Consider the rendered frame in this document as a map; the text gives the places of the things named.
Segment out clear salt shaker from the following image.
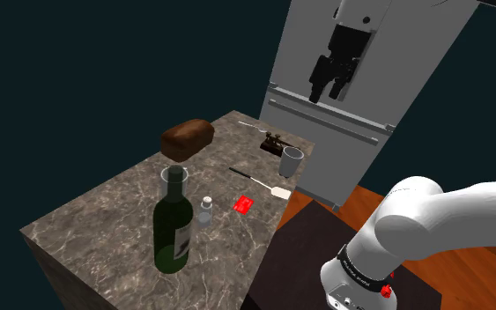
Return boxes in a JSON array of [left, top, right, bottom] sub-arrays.
[[196, 196, 214, 229]]

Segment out silver fork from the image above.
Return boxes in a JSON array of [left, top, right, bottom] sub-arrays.
[[237, 120, 271, 135]]

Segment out dark brown knobbed object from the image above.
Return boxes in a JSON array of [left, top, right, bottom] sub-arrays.
[[258, 131, 303, 157]]

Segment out green wine bottle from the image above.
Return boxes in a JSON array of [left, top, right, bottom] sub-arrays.
[[152, 167, 196, 275]]

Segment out black-handled white spatula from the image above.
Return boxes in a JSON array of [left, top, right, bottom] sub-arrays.
[[228, 166, 292, 201]]

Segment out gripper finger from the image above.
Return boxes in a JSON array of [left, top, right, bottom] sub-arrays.
[[308, 54, 337, 105], [327, 59, 359, 101]]

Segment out clear drinking glass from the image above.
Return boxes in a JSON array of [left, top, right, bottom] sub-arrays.
[[159, 164, 189, 199]]

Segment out grey refrigerator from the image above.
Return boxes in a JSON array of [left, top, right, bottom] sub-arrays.
[[258, 0, 481, 212]]

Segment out brown bread loaf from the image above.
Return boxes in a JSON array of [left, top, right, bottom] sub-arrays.
[[159, 118, 216, 163]]

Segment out dark robot stand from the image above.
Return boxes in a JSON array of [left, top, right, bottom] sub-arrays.
[[240, 198, 444, 310]]

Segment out grey cup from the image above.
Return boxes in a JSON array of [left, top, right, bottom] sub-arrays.
[[278, 145, 306, 180]]

